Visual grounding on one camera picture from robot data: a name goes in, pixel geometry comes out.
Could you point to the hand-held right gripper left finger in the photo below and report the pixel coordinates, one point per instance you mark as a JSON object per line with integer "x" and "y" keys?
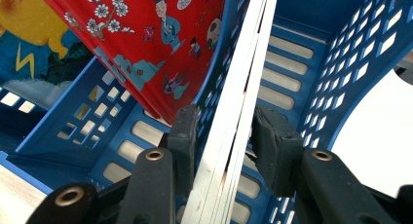
{"x": 183, "y": 146}

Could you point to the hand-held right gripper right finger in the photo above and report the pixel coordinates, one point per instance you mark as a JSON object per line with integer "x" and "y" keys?
{"x": 279, "y": 152}

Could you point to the white picture book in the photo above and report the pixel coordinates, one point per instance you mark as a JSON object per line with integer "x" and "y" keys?
{"x": 240, "y": 87}

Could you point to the red picture book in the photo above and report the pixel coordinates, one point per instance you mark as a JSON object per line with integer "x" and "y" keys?
{"x": 146, "y": 39}

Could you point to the blue plastic file rack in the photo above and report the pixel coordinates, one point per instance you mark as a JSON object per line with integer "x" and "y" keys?
{"x": 324, "y": 9}

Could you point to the blue cartoon picture book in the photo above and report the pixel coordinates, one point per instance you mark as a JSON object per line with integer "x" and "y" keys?
{"x": 32, "y": 39}

